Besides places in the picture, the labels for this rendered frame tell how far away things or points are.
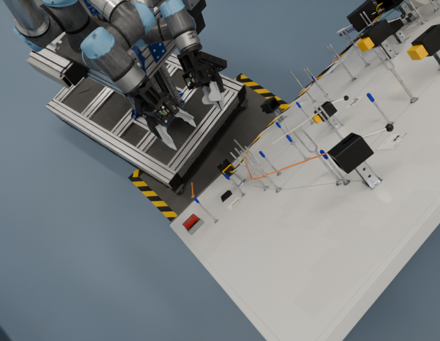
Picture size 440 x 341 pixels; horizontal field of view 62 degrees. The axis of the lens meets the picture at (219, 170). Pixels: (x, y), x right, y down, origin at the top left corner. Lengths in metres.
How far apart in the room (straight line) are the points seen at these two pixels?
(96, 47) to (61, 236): 1.98
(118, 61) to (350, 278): 0.69
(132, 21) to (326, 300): 0.82
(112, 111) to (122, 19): 1.75
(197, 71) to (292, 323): 0.82
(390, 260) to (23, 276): 2.54
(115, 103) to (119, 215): 0.81
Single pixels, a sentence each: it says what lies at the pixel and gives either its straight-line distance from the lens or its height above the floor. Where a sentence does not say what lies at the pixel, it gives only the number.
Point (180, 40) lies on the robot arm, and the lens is 1.19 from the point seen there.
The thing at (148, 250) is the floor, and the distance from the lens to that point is 2.42.
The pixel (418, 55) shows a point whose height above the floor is 1.51.
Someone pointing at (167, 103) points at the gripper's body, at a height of 1.44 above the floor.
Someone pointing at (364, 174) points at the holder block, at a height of 1.55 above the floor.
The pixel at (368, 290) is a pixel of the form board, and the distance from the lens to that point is 0.52.
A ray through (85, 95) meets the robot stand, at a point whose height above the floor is 0.21.
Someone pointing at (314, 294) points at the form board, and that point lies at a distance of 0.57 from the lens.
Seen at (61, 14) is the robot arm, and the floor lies 1.35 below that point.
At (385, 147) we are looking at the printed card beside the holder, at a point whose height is 1.49.
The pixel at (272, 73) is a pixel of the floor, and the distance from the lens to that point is 2.87.
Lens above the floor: 2.16
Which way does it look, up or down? 61 degrees down
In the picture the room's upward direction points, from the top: 25 degrees counter-clockwise
